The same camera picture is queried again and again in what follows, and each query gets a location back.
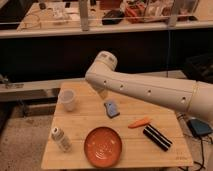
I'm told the wooden table board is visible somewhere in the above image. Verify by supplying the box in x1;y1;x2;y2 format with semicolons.
40;80;195;171

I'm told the orange toy carrot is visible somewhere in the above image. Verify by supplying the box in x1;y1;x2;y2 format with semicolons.
128;118;151;129

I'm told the black bag on shelf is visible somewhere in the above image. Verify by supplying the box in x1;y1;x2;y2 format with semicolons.
102;10;124;25

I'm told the grey metal post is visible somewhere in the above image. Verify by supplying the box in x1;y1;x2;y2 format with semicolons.
78;0;89;31

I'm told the grey metal rail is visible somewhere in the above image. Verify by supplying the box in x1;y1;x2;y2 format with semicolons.
0;70;188;103

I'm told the dark blue power box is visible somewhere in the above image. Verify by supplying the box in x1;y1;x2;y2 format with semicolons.
187;118;213;137

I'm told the white ceramic cup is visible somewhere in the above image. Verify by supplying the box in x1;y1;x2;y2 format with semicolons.
58;89;76;111

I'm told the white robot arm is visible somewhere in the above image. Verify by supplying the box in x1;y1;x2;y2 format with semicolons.
85;51;213;123

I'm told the orange round plate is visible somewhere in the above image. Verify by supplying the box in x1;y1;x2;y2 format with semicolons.
84;127;122;168

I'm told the orange red tool pile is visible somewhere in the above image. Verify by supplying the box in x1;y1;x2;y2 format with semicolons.
125;3;146;23

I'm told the black white striped box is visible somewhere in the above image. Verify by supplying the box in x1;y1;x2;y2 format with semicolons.
143;124;172;151

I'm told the white grey bottle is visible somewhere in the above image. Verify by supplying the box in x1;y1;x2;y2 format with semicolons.
51;127;71;152

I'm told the black power cable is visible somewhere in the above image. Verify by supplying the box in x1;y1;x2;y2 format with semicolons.
178;113;213;171

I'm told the blue grey sponge block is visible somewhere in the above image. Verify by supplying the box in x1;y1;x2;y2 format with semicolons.
104;100;120;118

